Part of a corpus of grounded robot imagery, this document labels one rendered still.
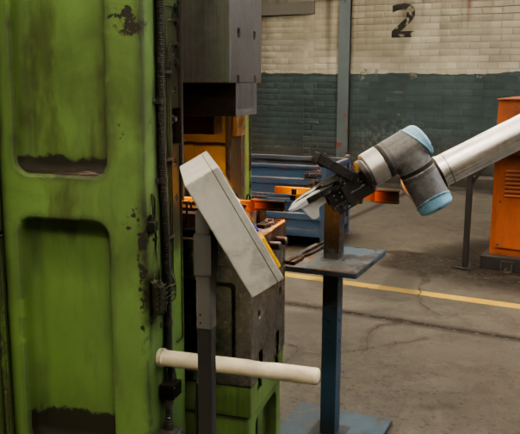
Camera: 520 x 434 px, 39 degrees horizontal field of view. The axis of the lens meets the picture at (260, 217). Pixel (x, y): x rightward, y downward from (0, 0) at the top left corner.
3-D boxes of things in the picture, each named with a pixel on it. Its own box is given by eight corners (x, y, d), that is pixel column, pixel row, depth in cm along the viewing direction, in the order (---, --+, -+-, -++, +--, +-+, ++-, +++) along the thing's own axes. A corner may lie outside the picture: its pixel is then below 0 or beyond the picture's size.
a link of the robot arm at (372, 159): (378, 148, 178) (367, 145, 188) (361, 158, 178) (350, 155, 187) (395, 180, 180) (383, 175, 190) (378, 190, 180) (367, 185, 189)
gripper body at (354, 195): (337, 216, 181) (379, 191, 181) (320, 187, 179) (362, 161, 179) (329, 211, 188) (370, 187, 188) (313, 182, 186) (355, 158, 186)
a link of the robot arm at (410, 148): (441, 156, 180) (421, 120, 179) (397, 182, 180) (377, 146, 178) (428, 155, 189) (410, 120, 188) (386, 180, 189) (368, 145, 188)
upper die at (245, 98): (256, 114, 231) (256, 83, 229) (236, 116, 212) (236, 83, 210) (133, 111, 242) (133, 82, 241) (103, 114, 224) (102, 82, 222)
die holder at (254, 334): (284, 345, 257) (286, 219, 249) (251, 387, 221) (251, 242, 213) (138, 329, 273) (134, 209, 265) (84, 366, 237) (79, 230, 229)
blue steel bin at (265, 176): (351, 232, 676) (353, 154, 663) (325, 251, 604) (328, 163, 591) (231, 223, 720) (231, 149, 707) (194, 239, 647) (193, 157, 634)
